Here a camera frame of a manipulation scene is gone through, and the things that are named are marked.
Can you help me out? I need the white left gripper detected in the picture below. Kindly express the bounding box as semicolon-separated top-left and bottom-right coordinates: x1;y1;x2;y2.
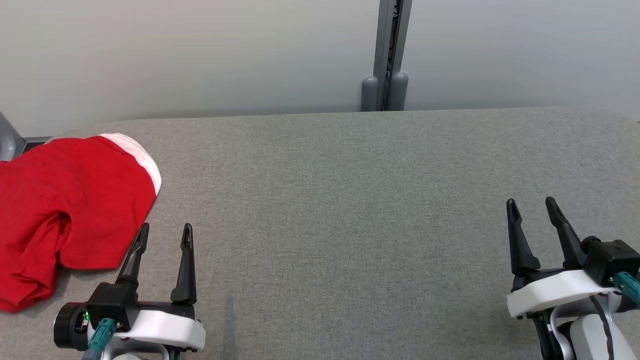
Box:
53;223;206;353

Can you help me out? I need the teal-plug camera cable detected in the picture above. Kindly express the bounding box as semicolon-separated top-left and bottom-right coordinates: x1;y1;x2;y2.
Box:
611;271;640;307
81;317;120;360

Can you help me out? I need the red shorts white waistband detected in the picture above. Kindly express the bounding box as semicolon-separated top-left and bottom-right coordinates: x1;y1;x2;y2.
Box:
0;132;163;314

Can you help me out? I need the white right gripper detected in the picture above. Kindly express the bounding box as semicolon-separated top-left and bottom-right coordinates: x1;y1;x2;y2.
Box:
506;196;621;321

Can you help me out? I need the teal-plug right camera cable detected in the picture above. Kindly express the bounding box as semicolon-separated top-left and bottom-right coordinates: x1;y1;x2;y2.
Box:
611;271;640;307

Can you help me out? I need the teal-plug left camera cable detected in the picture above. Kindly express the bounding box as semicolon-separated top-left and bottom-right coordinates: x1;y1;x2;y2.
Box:
81;317;120;360

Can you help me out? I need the grey partition post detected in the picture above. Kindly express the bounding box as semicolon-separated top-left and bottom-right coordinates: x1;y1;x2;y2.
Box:
360;0;414;112

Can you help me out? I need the grey partition leg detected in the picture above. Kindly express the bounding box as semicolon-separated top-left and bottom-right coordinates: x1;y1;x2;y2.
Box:
0;111;52;162

